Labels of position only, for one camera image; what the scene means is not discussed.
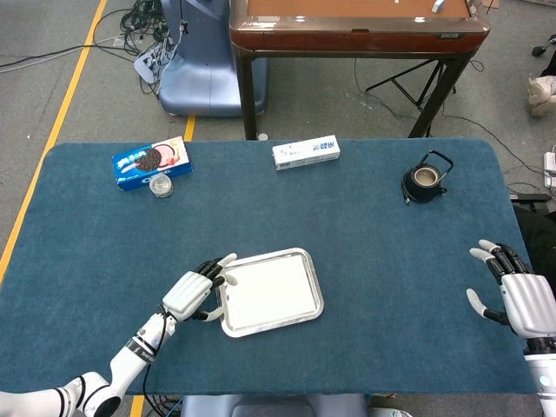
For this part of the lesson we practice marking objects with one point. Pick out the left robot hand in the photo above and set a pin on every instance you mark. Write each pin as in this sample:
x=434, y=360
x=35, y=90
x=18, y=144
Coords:
x=187, y=293

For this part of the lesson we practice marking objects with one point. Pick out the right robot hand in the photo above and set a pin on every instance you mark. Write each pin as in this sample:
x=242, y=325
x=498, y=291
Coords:
x=530, y=304

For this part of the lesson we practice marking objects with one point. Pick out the white paper napkin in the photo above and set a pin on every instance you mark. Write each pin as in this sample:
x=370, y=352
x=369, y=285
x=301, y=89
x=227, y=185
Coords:
x=269, y=291

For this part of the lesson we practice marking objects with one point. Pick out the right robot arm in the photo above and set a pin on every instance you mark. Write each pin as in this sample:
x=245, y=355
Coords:
x=545, y=378

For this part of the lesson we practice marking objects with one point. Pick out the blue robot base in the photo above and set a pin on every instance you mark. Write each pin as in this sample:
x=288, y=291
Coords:
x=204, y=78

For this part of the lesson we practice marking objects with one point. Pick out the stainless steel tray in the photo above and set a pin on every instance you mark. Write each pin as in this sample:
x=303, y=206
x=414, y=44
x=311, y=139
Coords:
x=278, y=322

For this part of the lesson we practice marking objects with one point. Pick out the small clear round jar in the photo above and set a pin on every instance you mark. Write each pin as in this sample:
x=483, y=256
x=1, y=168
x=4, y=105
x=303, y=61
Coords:
x=160, y=187

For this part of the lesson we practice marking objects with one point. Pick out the blue Oreo cookie box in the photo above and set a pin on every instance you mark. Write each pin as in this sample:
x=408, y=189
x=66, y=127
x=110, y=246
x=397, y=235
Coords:
x=147, y=160

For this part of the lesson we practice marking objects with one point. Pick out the white power strip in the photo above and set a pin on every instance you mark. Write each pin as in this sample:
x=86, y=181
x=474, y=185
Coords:
x=551, y=167

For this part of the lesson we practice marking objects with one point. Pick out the grey blue robot torso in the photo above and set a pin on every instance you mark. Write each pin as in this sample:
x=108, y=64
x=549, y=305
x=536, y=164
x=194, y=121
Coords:
x=269, y=406

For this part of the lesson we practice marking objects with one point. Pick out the black cast iron teapot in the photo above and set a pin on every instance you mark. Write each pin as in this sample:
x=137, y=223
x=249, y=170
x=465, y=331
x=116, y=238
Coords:
x=425, y=180

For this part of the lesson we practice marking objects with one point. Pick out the white toothpaste box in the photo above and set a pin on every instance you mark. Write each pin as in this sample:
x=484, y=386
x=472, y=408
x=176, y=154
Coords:
x=304, y=154

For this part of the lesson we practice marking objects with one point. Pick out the blue table cloth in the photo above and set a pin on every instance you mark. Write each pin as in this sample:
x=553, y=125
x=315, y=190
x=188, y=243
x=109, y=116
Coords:
x=369, y=217

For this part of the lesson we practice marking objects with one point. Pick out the beige shoe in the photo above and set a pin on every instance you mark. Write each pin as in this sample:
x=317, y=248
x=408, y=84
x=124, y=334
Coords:
x=543, y=95

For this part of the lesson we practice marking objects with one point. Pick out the grey power strip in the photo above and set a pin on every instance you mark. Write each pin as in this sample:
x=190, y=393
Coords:
x=150, y=63

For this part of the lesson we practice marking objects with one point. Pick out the brown mahjong table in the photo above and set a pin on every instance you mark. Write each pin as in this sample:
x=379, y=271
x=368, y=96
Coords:
x=347, y=41

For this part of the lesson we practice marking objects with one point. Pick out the white blue mahjong tile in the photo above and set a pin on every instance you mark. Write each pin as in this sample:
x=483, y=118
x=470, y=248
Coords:
x=438, y=5

